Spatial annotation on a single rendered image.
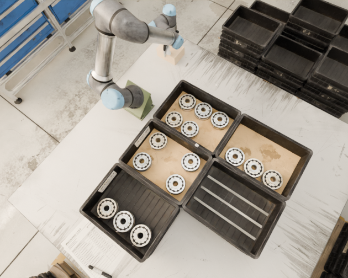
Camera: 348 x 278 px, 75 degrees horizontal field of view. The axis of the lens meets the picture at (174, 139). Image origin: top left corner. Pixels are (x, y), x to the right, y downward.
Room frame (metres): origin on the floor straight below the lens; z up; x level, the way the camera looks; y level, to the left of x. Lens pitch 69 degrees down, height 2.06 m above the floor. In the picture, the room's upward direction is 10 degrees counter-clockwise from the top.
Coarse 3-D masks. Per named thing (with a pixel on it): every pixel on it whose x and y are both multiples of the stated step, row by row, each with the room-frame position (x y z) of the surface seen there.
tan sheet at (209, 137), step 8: (176, 104) 0.68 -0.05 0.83; (168, 112) 0.64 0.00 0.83; (184, 112) 0.62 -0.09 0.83; (192, 112) 0.61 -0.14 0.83; (184, 120) 0.57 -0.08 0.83; (192, 120) 0.56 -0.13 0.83; (200, 120) 0.55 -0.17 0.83; (208, 120) 0.54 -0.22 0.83; (232, 120) 0.51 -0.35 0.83; (200, 128) 0.50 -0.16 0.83; (208, 128) 0.49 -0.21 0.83; (200, 136) 0.45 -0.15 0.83; (208, 136) 0.44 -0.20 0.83; (216, 136) 0.43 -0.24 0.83; (200, 144) 0.40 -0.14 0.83; (208, 144) 0.40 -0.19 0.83; (216, 144) 0.39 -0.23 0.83
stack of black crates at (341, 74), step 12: (336, 48) 1.06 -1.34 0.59; (324, 60) 1.04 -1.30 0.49; (336, 60) 1.02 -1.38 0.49; (312, 72) 0.95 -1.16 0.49; (324, 72) 0.93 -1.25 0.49; (336, 72) 0.91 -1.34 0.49; (312, 84) 0.85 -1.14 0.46; (324, 84) 0.81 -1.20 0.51; (336, 84) 0.76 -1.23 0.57; (300, 96) 0.87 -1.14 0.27; (312, 96) 0.82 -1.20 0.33; (324, 96) 0.77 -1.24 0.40; (336, 96) 0.72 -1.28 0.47; (324, 108) 0.71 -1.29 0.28; (336, 108) 0.67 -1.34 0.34
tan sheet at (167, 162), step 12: (144, 144) 0.46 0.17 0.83; (168, 144) 0.44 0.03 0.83; (156, 156) 0.38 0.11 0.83; (168, 156) 0.36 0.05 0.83; (180, 156) 0.35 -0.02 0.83; (156, 168) 0.31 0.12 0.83; (168, 168) 0.30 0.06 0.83; (180, 168) 0.29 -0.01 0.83; (156, 180) 0.24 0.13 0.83; (192, 180) 0.21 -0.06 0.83; (168, 192) 0.17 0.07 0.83
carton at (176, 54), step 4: (160, 44) 1.21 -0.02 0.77; (156, 48) 1.18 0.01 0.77; (160, 48) 1.18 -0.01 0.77; (172, 48) 1.16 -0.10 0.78; (180, 48) 1.15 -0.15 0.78; (160, 52) 1.15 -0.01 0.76; (172, 52) 1.12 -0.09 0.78; (176, 52) 1.11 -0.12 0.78; (180, 52) 1.12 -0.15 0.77; (160, 56) 1.16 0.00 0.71; (168, 56) 1.10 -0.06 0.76; (172, 56) 1.09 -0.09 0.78; (176, 56) 1.08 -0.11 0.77; (180, 56) 1.11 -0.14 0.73; (168, 60) 1.10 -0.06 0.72; (172, 60) 1.08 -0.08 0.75; (176, 60) 1.08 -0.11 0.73; (172, 64) 1.08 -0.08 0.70
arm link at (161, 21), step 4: (160, 16) 1.12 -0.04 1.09; (164, 16) 1.11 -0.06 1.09; (152, 20) 1.10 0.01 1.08; (156, 20) 1.09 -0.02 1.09; (160, 20) 1.09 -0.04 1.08; (164, 20) 1.09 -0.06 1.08; (152, 24) 1.07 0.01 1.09; (156, 24) 1.06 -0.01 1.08; (160, 24) 1.06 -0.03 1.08; (164, 24) 1.06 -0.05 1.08; (168, 24) 1.09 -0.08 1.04; (164, 28) 1.03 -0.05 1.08
